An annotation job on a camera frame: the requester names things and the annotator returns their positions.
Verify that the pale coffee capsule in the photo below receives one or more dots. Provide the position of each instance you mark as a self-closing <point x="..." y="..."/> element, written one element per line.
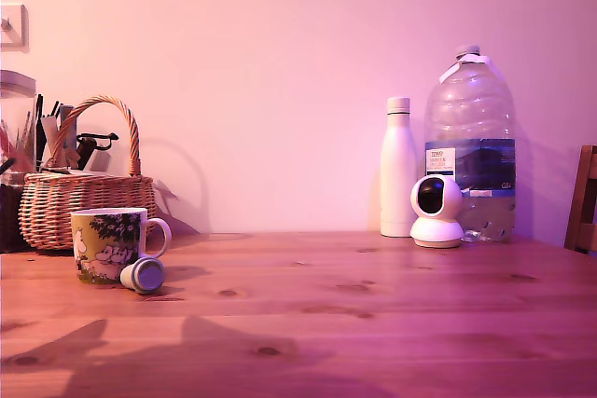
<point x="142" y="275"/>

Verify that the white metal bottle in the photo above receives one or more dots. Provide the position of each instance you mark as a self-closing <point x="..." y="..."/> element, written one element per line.
<point x="398" y="174"/>

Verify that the large clear water bottle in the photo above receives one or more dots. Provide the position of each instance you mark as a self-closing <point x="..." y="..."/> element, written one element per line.
<point x="471" y="113"/>

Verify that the illustrated green ceramic mug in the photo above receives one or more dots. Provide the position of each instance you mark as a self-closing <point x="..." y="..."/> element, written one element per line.
<point x="107" y="249"/>

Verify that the grey tube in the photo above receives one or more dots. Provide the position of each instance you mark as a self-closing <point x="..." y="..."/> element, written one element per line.
<point x="68" y="132"/>

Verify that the black pen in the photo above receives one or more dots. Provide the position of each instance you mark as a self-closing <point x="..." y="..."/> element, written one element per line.
<point x="39" y="127"/>

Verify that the wooden chair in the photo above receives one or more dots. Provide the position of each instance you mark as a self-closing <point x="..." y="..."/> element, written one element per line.
<point x="583" y="202"/>

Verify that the dark jar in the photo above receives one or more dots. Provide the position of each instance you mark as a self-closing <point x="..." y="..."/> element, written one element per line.
<point x="8" y="211"/>

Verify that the small white round camera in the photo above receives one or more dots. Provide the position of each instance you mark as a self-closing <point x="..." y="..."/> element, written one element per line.
<point x="438" y="225"/>

